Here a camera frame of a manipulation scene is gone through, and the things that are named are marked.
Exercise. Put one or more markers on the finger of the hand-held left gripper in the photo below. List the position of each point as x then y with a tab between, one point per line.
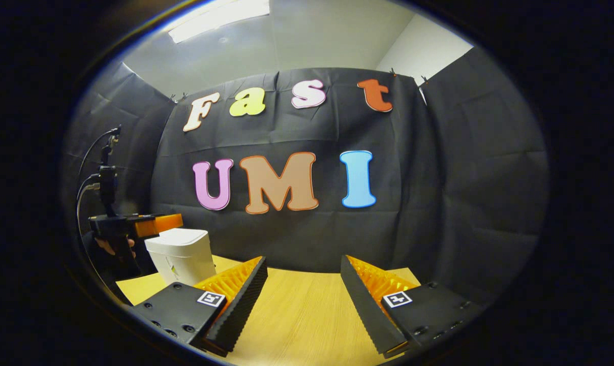
162	223

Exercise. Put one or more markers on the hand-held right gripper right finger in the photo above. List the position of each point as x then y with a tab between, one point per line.
370	312

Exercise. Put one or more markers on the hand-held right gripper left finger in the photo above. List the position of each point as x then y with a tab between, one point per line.
241	307

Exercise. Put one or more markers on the white desktop garbage bin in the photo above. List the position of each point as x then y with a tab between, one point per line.
185	256

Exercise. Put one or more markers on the wooden desktop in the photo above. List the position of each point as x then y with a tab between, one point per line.
302	310

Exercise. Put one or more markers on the black backdrop cloth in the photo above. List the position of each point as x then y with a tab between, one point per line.
464	193

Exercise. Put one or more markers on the ceiling light panel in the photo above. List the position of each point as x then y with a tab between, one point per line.
218	18

